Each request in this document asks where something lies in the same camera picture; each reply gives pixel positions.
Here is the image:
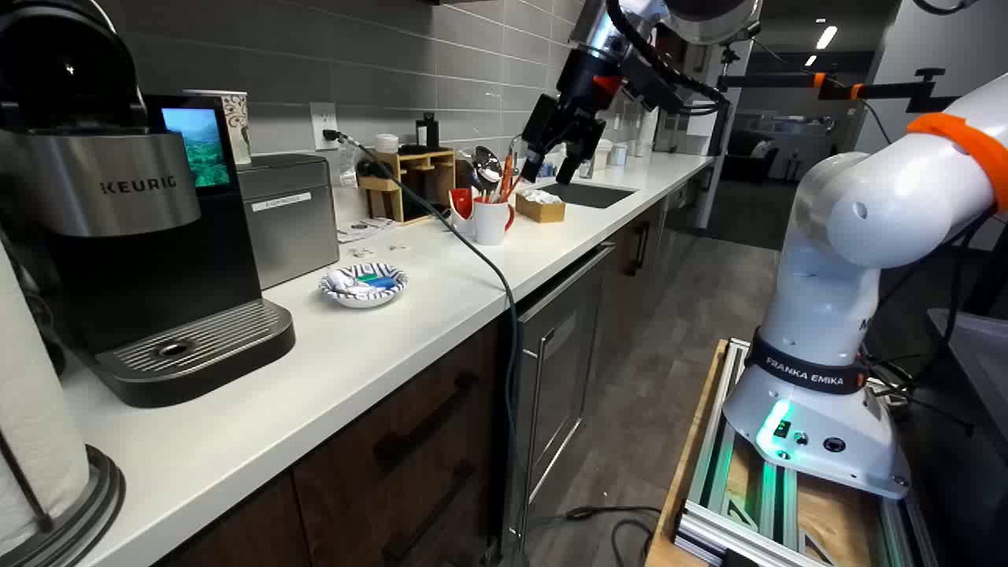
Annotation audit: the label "black canister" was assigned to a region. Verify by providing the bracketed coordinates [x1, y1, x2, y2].
[414, 112, 440, 154]

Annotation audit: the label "wooden packet box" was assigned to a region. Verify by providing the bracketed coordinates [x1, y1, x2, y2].
[514, 186, 569, 227]

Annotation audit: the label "dark counter sink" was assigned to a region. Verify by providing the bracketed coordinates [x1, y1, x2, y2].
[540, 181, 638, 212]

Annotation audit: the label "black silver Keurig coffee machine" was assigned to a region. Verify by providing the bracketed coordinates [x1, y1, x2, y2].
[0, 0, 298, 409]

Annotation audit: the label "silver metal bin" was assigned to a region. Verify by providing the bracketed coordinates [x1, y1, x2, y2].
[234, 153, 343, 294]

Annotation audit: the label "stainless dishwasher front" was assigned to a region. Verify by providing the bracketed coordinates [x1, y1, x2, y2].
[510, 242, 618, 533]

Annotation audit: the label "wooden board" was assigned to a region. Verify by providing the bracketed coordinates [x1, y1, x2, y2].
[644, 338, 734, 567]

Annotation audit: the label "dark power cable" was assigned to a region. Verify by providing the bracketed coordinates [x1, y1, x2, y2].
[321, 125, 530, 567]

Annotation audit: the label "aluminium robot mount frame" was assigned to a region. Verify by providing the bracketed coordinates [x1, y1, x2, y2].
[670, 333, 931, 567]

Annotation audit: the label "black floor cable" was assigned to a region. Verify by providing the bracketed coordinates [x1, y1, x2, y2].
[530, 502, 665, 567]

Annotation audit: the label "white mug with red handle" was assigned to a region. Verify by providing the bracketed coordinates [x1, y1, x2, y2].
[462, 196, 520, 250]

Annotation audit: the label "white wall outlet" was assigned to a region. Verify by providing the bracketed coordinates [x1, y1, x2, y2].
[308, 100, 343, 154]

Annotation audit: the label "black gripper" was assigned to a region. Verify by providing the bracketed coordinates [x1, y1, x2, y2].
[520, 46, 630, 188]

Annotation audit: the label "wooden organizer rack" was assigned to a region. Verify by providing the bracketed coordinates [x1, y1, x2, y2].
[357, 149, 462, 227]

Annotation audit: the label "black paper towel holder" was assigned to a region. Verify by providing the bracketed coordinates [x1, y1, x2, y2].
[0, 431, 129, 567]

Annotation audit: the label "dark wood cabinet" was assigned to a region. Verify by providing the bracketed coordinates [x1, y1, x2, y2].
[154, 319, 506, 567]

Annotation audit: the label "white kettle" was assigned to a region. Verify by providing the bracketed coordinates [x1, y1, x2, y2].
[0, 246, 94, 559]

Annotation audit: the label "orange stirrer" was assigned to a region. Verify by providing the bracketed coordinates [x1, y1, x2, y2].
[497, 153, 522, 205]

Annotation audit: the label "small bowl with colourful items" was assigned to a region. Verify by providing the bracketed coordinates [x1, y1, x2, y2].
[318, 262, 410, 311]

